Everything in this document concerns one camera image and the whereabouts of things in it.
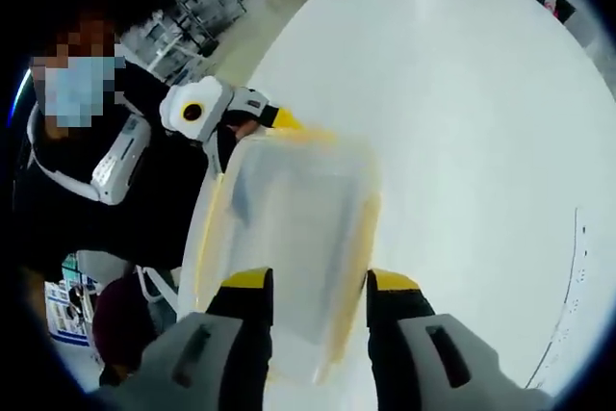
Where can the dark red cloth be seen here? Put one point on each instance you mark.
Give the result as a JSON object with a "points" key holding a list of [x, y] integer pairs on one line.
{"points": [[120, 324]]}

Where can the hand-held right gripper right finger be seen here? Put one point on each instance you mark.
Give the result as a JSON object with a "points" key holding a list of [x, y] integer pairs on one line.
{"points": [[409, 334]]}

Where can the blue framed wall board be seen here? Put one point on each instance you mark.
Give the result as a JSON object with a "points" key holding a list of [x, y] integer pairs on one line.
{"points": [[62, 315]]}

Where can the white wearable chest device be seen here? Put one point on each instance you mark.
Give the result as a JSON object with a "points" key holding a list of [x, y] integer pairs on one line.
{"points": [[120, 165]]}

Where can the clear storage box yellow latches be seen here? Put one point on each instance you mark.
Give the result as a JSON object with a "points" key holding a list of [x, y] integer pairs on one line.
{"points": [[298, 218]]}

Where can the black and red box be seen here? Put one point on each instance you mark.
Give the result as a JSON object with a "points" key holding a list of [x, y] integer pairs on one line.
{"points": [[564, 9]]}

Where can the person's left hand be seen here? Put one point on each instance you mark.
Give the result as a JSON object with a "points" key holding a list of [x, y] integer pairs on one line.
{"points": [[245, 129]]}

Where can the person in dark clothes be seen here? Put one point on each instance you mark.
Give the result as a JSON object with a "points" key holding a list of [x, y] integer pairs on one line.
{"points": [[144, 228]]}

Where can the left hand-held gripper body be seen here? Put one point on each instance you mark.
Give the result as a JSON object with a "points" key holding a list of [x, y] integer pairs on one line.
{"points": [[212, 98]]}

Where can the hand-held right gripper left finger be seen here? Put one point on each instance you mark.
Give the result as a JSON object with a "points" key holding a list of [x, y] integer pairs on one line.
{"points": [[226, 329]]}

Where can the clear storage box lid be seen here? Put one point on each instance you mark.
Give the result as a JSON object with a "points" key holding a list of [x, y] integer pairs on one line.
{"points": [[289, 262]]}

